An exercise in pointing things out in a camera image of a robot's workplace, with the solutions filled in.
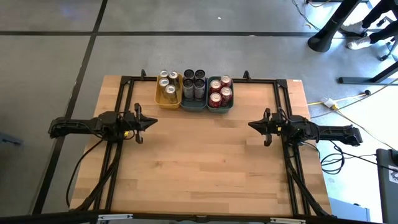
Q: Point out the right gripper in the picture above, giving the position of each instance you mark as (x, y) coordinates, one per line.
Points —
(280, 127)

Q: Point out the black desk foot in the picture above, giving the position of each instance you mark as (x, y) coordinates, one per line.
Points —
(367, 80)

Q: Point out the black frame clamp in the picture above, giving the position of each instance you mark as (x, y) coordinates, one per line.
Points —
(246, 75)
(143, 73)

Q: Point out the black aluminium table frame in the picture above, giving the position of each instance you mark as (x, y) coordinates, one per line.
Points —
(261, 81)

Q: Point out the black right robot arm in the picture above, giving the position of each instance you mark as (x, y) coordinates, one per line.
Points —
(335, 133)

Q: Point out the green plastic bin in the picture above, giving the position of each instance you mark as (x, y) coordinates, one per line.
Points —
(220, 109)

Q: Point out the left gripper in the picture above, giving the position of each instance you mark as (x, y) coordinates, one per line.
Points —
(132, 123)

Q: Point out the grey floor box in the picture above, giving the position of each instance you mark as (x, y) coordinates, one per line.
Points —
(348, 209)

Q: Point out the black crossbeam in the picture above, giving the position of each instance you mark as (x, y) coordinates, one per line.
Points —
(46, 219)

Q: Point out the slim black-lid grey can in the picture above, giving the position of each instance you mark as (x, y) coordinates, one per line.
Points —
(200, 74)
(188, 74)
(188, 88)
(199, 88)

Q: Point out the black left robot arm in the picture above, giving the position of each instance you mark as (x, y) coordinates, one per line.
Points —
(74, 126)

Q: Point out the white power strip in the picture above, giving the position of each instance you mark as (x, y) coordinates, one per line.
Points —
(329, 102)

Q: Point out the person's leg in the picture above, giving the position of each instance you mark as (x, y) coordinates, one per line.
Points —
(377, 12)
(385, 32)

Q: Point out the yellow plastic bin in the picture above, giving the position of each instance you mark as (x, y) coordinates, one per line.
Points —
(160, 100)

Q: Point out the black pedestal leg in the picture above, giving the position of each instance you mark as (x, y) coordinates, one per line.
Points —
(326, 31)

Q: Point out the blue-grey floor object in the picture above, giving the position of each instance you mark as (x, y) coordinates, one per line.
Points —
(9, 139)

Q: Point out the silver corner bracket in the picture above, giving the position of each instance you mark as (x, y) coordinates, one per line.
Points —
(287, 220)
(115, 216)

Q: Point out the dark grey-blue plastic bin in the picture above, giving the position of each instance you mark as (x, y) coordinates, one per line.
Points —
(194, 106)

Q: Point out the person's shoe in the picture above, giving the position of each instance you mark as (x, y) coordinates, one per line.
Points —
(359, 44)
(353, 28)

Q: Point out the black case with label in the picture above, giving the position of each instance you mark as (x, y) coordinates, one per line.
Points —
(387, 186)

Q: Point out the red soda can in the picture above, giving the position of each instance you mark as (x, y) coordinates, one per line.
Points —
(215, 84)
(226, 80)
(226, 93)
(215, 100)

